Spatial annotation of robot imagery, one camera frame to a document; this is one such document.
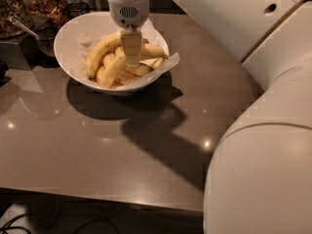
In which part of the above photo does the metal scoop handle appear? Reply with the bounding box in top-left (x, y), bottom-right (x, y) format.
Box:
top-left (9, 16), bottom-right (40, 41)

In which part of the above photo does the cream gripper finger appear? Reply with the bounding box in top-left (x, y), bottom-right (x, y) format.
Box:
top-left (121, 30), bottom-right (141, 67)

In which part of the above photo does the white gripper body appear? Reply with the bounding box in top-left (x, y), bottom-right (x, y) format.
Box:
top-left (107, 0), bottom-right (150, 28)

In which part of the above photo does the white paper bowl liner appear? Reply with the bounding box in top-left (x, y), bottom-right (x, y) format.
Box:
top-left (90, 20), bottom-right (179, 89)

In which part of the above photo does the white ceramic bowl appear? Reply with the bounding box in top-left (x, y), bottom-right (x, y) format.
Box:
top-left (54, 12), bottom-right (163, 97)

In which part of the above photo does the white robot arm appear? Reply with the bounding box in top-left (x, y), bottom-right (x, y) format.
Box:
top-left (173, 0), bottom-right (312, 234)

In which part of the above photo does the glass jar with granola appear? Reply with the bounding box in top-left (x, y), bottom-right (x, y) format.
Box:
top-left (0, 0), bottom-right (33, 39)

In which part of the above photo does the black floor cable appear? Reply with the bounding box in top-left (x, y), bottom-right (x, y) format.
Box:
top-left (0, 212), bottom-right (33, 234)

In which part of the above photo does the yellow banana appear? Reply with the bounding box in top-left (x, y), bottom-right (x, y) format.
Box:
top-left (96, 46), bottom-right (165, 86)
top-left (86, 31), bottom-right (121, 79)
top-left (100, 43), bottom-right (170, 89)

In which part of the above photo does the glass jar with nuts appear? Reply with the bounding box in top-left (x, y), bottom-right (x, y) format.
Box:
top-left (26, 0), bottom-right (68, 28)

